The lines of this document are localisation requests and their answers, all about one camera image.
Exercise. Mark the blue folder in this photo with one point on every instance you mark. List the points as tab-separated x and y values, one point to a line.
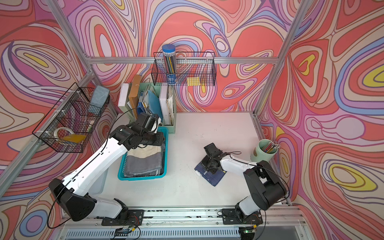
154	104

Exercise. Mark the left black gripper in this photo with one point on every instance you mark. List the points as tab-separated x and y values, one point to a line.
160	138

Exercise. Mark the green pencil cup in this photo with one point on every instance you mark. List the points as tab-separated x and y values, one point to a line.
264	151

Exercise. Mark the white tape roll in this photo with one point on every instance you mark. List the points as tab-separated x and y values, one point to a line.
62	132

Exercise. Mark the grey blue sponge block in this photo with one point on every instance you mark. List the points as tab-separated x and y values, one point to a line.
99	97

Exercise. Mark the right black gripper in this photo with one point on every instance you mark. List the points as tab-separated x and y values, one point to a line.
213	170

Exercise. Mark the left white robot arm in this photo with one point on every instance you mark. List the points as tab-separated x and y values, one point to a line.
72	193

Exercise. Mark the left black wire basket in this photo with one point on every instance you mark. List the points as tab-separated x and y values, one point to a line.
74	111

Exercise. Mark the white binder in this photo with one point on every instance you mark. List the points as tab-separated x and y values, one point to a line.
163	97

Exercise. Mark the yellow card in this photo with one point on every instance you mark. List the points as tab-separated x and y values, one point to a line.
74	138

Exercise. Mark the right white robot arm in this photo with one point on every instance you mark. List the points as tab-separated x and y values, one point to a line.
265	186

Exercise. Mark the navy pillowcase with yellow stripe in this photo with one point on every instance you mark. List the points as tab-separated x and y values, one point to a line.
212	179

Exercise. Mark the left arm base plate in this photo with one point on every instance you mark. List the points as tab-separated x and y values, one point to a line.
135	217

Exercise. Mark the white book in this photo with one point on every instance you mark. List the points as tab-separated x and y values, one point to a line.
123	97

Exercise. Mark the beige and grey pillowcase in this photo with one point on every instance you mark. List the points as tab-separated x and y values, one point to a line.
144	162

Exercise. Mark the brown folder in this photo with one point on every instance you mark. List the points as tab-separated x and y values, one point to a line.
134	94

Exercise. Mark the blue lidded pencil tube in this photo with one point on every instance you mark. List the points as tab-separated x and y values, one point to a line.
169	56

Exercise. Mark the black wire basket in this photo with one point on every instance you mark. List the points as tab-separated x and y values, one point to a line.
74	111
189	64

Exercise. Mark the back black wire basket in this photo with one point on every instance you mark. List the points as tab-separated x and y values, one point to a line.
189	64

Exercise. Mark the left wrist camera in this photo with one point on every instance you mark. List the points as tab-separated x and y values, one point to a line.
156	125

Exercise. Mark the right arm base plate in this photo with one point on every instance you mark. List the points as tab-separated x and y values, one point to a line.
235	217

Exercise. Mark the yellow sticky notes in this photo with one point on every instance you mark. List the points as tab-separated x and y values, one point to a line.
193	81

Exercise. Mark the teal plastic basket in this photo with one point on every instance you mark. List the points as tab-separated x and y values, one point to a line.
165	155

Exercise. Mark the green file organizer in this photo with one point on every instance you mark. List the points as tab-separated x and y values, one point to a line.
143	105

